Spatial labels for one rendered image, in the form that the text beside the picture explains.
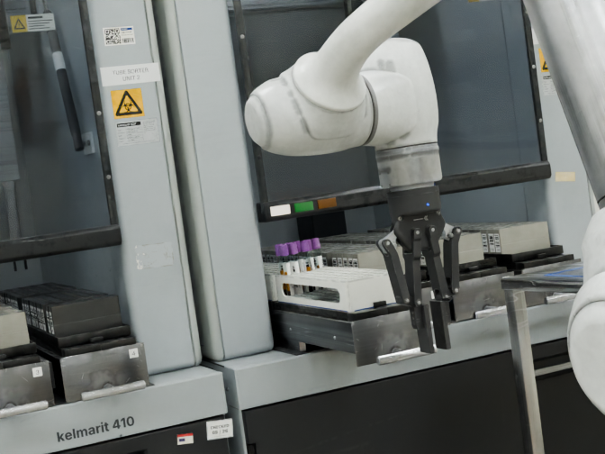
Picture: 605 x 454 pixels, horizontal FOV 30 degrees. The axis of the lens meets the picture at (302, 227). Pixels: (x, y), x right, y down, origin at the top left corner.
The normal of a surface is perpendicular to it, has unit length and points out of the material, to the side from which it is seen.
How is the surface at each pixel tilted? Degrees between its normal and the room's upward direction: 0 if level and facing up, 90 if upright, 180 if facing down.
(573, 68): 87
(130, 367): 90
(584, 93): 86
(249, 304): 90
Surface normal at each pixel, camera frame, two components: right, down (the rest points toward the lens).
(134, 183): 0.40, 0.00
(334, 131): 0.41, 0.71
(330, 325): -0.91, 0.15
